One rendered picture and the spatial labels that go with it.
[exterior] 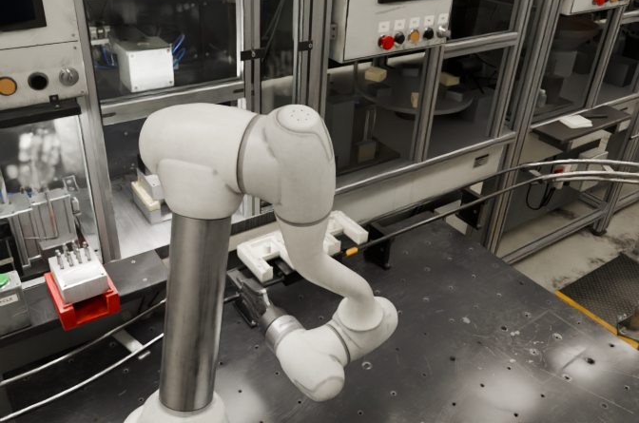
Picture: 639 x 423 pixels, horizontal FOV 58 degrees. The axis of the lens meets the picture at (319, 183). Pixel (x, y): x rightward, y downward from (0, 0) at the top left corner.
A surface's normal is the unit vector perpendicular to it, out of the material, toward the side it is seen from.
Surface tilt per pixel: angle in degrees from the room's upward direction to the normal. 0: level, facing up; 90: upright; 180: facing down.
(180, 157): 82
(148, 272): 0
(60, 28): 90
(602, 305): 0
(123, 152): 90
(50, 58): 90
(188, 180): 79
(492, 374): 0
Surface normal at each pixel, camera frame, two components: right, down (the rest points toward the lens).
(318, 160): 0.64, 0.30
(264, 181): -0.15, 0.59
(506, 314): 0.05, -0.86
